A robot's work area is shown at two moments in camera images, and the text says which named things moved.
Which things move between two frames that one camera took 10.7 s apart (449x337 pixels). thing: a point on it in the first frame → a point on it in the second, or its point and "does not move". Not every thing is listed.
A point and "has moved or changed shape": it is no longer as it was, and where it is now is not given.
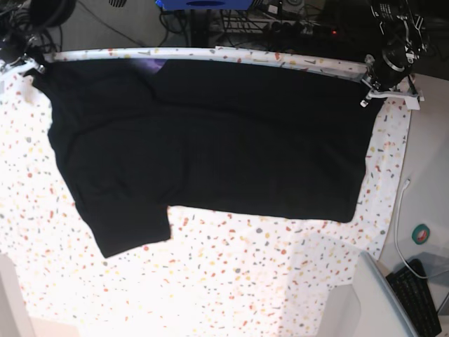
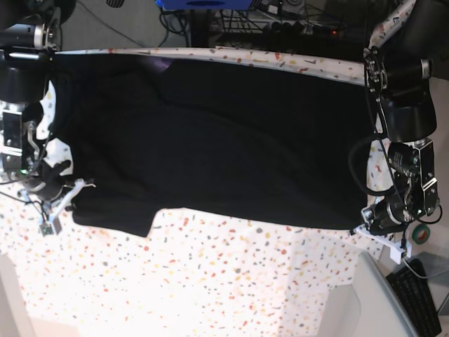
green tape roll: (420, 234) does not move
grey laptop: (383, 312) does not move
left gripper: (13, 48) → (45, 181)
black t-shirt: (269, 138) has moved or changed shape
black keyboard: (417, 298) does not move
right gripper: (393, 64) → (383, 218)
